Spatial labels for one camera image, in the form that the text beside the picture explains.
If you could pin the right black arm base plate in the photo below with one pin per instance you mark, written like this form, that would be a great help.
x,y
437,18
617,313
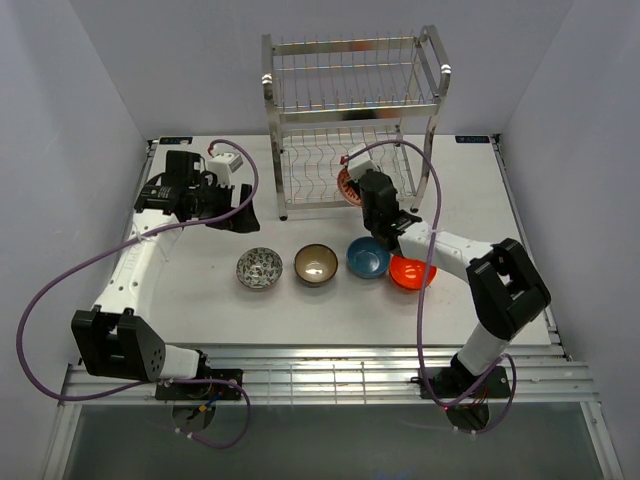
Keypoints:
x,y
500,380

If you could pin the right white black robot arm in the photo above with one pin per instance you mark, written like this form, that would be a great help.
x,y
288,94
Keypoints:
x,y
506,289

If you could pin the blue ceramic bowl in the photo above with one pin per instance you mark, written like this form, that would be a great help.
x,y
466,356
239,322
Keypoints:
x,y
366,258

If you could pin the blue table sticker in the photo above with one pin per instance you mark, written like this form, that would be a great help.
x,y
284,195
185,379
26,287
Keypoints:
x,y
176,140
472,139

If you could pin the stainless steel dish rack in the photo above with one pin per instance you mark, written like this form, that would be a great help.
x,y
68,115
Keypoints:
x,y
325,97

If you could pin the left blue table sticker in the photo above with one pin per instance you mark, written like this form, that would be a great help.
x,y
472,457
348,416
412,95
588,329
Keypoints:
x,y
176,140

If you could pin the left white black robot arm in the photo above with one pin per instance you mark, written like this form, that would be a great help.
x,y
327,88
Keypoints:
x,y
115,337

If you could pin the orange plastic bowl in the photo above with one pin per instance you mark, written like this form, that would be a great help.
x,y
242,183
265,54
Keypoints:
x,y
409,274

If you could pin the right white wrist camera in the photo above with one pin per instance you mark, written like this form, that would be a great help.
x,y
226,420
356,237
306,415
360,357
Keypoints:
x,y
358,161

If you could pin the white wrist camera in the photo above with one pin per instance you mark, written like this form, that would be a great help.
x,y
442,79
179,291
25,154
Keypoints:
x,y
358,161
223,166

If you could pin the right blue table sticker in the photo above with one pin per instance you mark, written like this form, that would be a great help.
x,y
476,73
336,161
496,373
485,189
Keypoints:
x,y
472,139

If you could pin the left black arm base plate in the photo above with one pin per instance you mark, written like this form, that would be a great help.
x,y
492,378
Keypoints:
x,y
203,391

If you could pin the grey leaf patterned bowl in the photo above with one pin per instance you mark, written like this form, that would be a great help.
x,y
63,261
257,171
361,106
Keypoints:
x,y
259,268

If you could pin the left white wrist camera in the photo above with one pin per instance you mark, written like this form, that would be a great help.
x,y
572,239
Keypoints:
x,y
223,166

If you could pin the orange floral white bowl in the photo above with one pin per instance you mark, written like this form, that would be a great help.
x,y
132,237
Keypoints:
x,y
348,189

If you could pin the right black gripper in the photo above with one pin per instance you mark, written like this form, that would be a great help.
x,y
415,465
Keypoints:
x,y
369,170

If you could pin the brown bowl dark patterned rim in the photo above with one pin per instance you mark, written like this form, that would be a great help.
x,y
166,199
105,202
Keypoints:
x,y
315,264

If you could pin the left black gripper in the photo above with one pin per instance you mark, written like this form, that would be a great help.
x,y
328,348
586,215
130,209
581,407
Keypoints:
x,y
243,221

